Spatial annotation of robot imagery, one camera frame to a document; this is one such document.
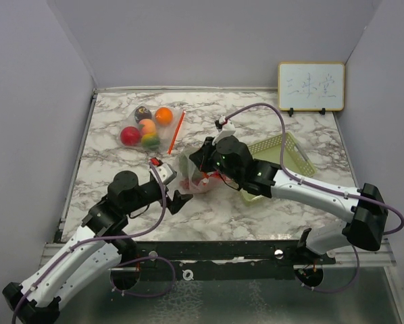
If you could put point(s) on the peach orange pink fruit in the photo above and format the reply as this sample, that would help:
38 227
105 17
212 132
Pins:
147 126

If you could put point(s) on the green netted melon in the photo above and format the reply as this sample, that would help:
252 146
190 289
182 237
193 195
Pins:
188 169

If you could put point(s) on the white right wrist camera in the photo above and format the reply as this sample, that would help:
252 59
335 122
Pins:
225 129

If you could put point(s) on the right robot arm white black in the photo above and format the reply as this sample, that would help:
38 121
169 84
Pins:
361 212

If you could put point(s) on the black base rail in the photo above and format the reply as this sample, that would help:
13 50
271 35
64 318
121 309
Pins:
218 260

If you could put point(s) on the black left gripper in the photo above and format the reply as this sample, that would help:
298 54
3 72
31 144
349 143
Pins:
178 200

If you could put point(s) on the pale green plastic basket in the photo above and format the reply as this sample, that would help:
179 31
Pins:
295 159

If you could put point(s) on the clear zip top bag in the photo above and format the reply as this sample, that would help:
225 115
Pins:
167 134

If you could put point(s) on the yellow green mango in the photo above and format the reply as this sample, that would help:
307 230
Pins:
150 141

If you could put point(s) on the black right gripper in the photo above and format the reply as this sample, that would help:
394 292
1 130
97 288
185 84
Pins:
201 156

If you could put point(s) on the dark purple plum fruit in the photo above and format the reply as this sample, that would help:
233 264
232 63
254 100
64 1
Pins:
141 113

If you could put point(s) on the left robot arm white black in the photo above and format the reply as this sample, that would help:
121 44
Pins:
98 244

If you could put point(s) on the dark purple grape bunch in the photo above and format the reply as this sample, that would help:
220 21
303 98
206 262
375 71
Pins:
197 186

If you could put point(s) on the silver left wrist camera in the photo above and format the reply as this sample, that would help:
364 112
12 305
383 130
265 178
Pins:
164 171

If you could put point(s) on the small framed whiteboard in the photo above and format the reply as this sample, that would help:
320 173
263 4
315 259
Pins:
311 86

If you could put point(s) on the red apple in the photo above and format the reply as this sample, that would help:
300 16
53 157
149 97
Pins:
130 136

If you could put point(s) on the clear zip bag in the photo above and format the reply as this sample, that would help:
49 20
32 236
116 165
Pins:
212 175
167 134

